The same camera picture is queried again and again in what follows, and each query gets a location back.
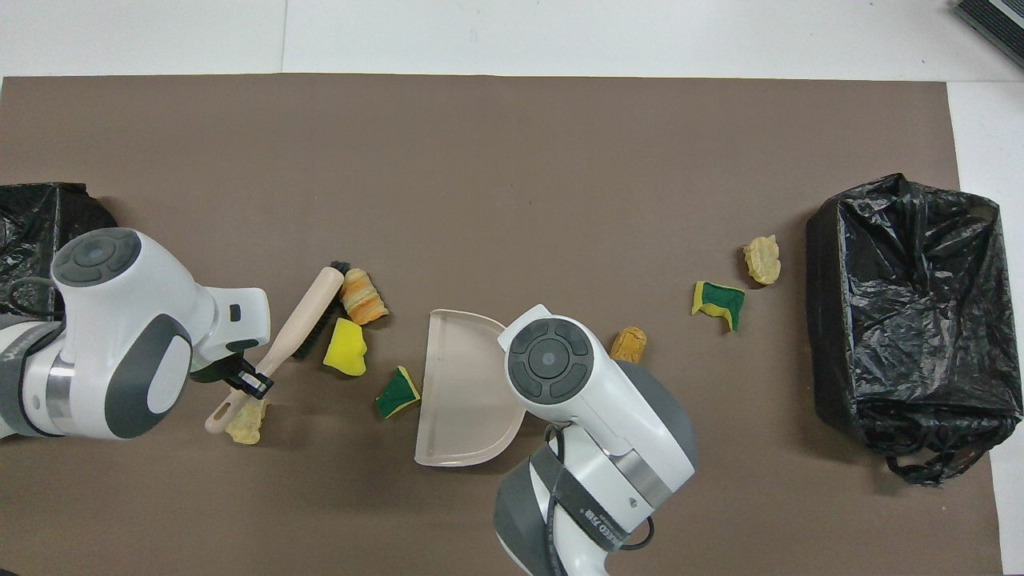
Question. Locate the left black trash bag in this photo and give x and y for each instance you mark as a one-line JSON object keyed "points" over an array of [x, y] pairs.
{"points": [[912, 320]]}

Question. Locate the black trash bag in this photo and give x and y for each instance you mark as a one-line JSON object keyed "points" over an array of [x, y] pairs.
{"points": [[32, 224], [912, 320]]}

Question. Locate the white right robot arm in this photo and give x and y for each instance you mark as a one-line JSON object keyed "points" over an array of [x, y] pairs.
{"points": [[592, 400]]}

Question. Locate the beige brush with black bristles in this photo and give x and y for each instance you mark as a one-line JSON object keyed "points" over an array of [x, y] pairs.
{"points": [[308, 308]]}

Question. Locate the small green yellow sponge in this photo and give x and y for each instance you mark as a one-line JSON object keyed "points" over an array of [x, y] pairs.
{"points": [[396, 396]]}

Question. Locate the beige plastic dustpan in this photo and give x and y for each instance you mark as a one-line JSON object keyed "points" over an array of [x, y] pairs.
{"points": [[464, 384]]}

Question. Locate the dark grey ribbed object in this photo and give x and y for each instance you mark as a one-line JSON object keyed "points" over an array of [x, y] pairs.
{"points": [[996, 20]]}

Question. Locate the pale beige foam chunk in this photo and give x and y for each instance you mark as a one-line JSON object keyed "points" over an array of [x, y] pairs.
{"points": [[762, 260], [248, 424]]}

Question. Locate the right black trash bag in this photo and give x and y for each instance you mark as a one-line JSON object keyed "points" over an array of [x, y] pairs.
{"points": [[32, 224]]}

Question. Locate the brown bread roll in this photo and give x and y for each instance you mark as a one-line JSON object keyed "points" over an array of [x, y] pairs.
{"points": [[630, 344]]}

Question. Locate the notched green yellow sponge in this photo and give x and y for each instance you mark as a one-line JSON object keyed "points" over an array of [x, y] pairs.
{"points": [[720, 300]]}

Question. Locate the brown table mat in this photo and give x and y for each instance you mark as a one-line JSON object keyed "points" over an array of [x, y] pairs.
{"points": [[480, 176]]}

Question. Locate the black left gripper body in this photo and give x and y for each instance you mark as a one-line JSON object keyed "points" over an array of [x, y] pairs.
{"points": [[218, 372]]}

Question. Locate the yellow sponge wedge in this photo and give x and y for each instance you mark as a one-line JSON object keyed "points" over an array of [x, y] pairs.
{"points": [[346, 352]]}

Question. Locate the striped orange bread piece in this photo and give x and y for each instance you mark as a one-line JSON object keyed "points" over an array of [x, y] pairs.
{"points": [[364, 298]]}

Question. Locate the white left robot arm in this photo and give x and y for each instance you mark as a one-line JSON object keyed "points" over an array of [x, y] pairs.
{"points": [[120, 320]]}

